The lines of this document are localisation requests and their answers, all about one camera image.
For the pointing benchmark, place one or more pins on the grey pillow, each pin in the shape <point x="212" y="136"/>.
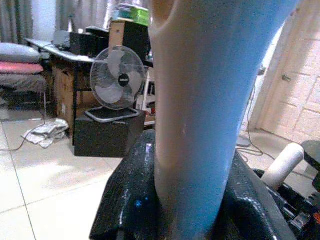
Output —
<point x="17" y="52"/>

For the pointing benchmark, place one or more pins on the grey curtain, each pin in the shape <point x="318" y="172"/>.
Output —
<point x="15" y="20"/>

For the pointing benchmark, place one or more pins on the black printer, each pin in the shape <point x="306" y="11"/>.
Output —
<point x="86" y="42"/>

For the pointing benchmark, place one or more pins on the crumpled white newspaper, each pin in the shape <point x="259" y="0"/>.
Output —
<point x="46" y="132"/>

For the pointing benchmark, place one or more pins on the white cylindrical stick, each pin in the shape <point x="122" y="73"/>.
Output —
<point x="282" y="165"/>

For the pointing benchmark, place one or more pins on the white panelled door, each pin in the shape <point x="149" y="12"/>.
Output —
<point x="292" y="82"/>

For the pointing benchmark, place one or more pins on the brown cardboard box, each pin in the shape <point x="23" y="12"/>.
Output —
<point x="63" y="92"/>

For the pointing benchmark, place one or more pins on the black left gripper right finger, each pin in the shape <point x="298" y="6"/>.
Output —
<point x="250" y="207"/>

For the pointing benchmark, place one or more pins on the black box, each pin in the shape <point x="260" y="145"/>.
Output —
<point x="105" y="137"/>

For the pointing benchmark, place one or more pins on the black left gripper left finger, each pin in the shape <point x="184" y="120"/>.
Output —
<point x="120" y="190"/>

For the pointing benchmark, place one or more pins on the grey round floor fan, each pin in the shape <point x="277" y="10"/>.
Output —
<point x="117" y="80"/>

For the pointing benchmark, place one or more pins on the pink cushion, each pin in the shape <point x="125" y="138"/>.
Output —
<point x="20" y="67"/>

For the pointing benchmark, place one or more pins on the green and white packet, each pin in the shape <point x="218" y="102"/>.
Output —
<point x="133" y="13"/>

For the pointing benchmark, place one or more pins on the black desk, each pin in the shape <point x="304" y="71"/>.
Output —
<point x="75" y="56"/>

